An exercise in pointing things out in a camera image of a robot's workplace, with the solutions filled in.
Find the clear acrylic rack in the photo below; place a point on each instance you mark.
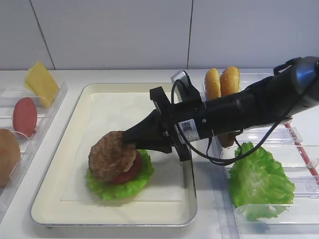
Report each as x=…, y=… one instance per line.
x=28, y=145
x=217, y=220

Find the red strip on rack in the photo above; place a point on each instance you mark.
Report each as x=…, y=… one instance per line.
x=299, y=142

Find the yellow cheese slices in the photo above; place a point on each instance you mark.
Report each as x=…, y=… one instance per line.
x=39, y=81

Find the tomato slice on tray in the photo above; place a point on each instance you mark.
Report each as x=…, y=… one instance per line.
x=131, y=173

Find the brown meat patty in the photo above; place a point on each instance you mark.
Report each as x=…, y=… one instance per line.
x=110, y=156
x=227, y=139

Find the lettuce leaf on tray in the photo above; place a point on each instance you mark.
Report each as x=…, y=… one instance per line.
x=108, y=191

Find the green lettuce leaf in rack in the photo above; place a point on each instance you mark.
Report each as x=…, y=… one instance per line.
x=259, y=187

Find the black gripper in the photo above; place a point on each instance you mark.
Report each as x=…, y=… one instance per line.
x=171, y=124

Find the brown bun half left rack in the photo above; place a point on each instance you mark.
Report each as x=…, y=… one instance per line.
x=9, y=155

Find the clear acrylic left rack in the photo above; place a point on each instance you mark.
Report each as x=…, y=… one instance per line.
x=28, y=145

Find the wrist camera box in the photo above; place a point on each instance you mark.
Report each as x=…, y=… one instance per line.
x=185, y=90

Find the cream metal tray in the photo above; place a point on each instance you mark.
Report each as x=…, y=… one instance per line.
x=64, y=198

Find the clear acrylic right rack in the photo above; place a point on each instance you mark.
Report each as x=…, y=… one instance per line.
x=217, y=220

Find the left bun in right rack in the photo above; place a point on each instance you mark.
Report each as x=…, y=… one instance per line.
x=212, y=84

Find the bun in rack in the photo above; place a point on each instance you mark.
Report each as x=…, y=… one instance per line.
x=230, y=81
x=212, y=84

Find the red tomato slice in rack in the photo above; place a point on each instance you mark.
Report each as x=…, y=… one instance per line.
x=24, y=117

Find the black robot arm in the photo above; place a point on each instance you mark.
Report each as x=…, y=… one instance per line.
x=293, y=88

